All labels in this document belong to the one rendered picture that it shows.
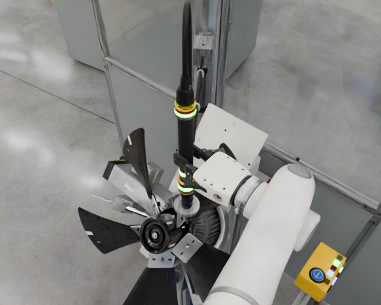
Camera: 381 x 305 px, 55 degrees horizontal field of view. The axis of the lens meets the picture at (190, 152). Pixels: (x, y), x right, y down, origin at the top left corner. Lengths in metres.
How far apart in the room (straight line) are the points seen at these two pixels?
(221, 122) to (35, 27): 3.86
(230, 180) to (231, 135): 0.58
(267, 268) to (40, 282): 2.14
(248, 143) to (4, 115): 2.81
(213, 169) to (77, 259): 1.93
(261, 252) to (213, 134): 0.82
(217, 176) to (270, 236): 0.21
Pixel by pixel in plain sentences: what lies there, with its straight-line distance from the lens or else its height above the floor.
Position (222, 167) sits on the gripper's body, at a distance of 0.79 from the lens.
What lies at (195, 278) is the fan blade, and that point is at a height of 1.18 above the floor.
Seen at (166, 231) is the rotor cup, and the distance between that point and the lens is 1.17.
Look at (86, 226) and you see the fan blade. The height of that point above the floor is 1.07.
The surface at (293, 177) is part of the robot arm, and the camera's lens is 0.68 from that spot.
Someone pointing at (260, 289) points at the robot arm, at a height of 1.74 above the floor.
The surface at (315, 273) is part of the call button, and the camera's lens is 1.36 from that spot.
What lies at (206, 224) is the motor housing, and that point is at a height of 1.15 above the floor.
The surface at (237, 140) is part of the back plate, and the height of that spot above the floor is 1.31.
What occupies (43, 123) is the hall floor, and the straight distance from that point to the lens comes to 3.54.
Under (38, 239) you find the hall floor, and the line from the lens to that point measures 2.78.
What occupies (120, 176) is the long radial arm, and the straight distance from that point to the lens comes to 1.48.
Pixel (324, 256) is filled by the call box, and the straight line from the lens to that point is 1.41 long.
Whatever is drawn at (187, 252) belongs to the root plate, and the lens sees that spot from 1.21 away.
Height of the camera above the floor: 2.27
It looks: 48 degrees down
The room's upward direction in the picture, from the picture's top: straight up
